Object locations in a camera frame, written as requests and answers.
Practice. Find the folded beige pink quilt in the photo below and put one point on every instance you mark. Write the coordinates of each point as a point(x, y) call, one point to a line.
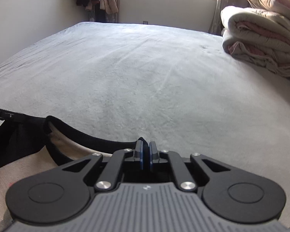
point(256, 36)

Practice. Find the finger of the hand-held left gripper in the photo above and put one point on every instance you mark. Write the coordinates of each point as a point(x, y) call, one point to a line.
point(14, 117)

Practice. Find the bed with grey sheet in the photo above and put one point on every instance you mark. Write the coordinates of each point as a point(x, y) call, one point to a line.
point(135, 77)

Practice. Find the beige and black bear shirt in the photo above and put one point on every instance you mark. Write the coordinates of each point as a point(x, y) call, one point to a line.
point(19, 140)

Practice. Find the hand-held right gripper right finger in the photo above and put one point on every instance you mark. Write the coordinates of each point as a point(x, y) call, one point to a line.
point(151, 154)

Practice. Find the dark clothes hanging on rack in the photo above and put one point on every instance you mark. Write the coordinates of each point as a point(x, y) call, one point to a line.
point(108, 3)

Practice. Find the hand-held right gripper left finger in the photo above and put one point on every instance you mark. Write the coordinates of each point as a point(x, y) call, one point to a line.
point(140, 154)

